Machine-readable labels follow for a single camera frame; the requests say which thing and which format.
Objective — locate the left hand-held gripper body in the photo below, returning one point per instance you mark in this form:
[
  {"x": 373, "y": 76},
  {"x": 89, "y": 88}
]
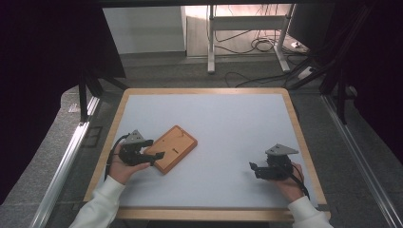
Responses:
[{"x": 131, "y": 155}]

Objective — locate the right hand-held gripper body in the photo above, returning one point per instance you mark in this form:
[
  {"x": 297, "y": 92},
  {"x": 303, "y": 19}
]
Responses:
[{"x": 279, "y": 164}]

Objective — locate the wooden photo frame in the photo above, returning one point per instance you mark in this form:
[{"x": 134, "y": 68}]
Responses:
[{"x": 174, "y": 147}]

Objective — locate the person's left hand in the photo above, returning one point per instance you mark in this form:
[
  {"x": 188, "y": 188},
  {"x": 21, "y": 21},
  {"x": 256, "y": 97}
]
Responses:
[{"x": 122, "y": 171}]

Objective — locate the person's right hand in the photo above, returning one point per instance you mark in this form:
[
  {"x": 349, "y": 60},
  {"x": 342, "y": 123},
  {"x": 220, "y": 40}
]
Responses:
[{"x": 293, "y": 188}]

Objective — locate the dark floor vent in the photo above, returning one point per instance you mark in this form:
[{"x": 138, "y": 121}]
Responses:
[{"x": 92, "y": 136}]

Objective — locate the white table with wooden rim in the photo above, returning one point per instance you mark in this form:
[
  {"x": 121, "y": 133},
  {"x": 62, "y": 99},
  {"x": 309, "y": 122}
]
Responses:
[{"x": 221, "y": 126}]

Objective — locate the black metal stand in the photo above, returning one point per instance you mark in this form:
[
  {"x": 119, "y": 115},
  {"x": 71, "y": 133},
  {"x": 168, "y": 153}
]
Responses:
[
  {"x": 341, "y": 95},
  {"x": 83, "y": 98}
]

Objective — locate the white power strip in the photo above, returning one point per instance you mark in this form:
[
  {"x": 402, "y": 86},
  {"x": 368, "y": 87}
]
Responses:
[{"x": 305, "y": 72}]

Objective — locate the black curtain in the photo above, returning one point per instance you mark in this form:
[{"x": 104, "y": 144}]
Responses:
[
  {"x": 377, "y": 63},
  {"x": 41, "y": 79}
]

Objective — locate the small white power adapter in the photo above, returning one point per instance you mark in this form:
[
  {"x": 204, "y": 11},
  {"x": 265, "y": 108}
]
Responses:
[{"x": 296, "y": 44}]

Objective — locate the silver metal rail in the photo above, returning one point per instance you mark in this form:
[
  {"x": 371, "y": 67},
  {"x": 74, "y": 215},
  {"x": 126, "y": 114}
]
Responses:
[
  {"x": 63, "y": 161},
  {"x": 364, "y": 158}
]

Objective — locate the white wall panel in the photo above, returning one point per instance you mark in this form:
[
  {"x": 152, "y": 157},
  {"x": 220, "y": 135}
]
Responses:
[{"x": 144, "y": 30}]

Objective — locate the white metal desk frame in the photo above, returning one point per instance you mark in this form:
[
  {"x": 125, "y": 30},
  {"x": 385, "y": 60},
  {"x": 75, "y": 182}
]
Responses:
[{"x": 247, "y": 22}]

